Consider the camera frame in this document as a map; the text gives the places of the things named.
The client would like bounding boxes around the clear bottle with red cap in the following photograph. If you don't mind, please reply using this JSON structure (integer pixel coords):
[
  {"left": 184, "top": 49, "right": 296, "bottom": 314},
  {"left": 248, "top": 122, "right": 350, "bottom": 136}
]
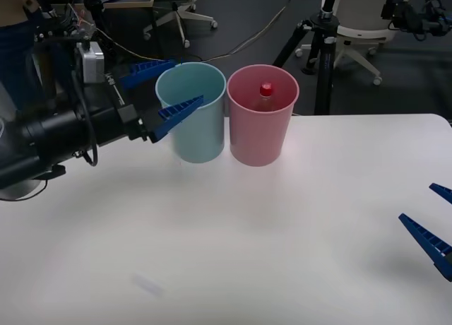
[{"left": 252, "top": 81, "right": 277, "bottom": 112}]

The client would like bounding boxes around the person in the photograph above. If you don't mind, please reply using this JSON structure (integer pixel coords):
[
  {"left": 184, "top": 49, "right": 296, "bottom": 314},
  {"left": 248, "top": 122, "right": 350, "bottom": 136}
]
[{"left": 0, "top": 0, "right": 40, "bottom": 110}]

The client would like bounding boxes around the pink plastic bin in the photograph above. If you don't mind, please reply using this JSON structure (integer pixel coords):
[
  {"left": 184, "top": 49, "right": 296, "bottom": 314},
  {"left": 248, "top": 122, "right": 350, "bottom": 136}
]
[{"left": 226, "top": 64, "right": 300, "bottom": 167}]

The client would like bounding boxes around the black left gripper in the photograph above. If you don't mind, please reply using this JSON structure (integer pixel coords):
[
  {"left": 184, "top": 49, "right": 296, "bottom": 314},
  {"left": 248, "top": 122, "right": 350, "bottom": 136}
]
[{"left": 104, "top": 59, "right": 205, "bottom": 144}]

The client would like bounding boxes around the black device with cables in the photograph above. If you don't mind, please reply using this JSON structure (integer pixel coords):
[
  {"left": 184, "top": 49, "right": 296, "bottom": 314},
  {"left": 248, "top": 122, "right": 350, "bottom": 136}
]
[{"left": 380, "top": 0, "right": 452, "bottom": 42}]

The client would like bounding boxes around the long pale floor cable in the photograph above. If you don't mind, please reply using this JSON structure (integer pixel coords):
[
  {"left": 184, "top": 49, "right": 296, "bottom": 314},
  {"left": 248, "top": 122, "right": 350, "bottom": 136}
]
[{"left": 95, "top": 0, "right": 304, "bottom": 64}]

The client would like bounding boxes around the white office chair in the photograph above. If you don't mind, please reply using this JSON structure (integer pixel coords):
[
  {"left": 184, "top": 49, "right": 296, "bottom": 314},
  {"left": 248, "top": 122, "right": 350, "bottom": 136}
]
[
  {"left": 143, "top": 0, "right": 218, "bottom": 47},
  {"left": 295, "top": 0, "right": 399, "bottom": 86}
]

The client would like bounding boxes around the black tripod with grey clamps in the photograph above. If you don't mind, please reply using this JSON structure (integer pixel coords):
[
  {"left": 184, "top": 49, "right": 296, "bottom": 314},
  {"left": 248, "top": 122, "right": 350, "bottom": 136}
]
[{"left": 271, "top": 0, "right": 340, "bottom": 116}]

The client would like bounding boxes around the pale blue plastic bin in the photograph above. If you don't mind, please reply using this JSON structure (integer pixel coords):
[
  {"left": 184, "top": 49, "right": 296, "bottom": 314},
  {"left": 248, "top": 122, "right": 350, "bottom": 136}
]
[{"left": 155, "top": 61, "right": 227, "bottom": 164}]

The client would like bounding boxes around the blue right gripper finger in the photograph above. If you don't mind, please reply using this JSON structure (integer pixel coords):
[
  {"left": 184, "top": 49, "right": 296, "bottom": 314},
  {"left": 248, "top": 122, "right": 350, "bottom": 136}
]
[
  {"left": 398, "top": 213, "right": 452, "bottom": 282},
  {"left": 429, "top": 183, "right": 452, "bottom": 204}
]

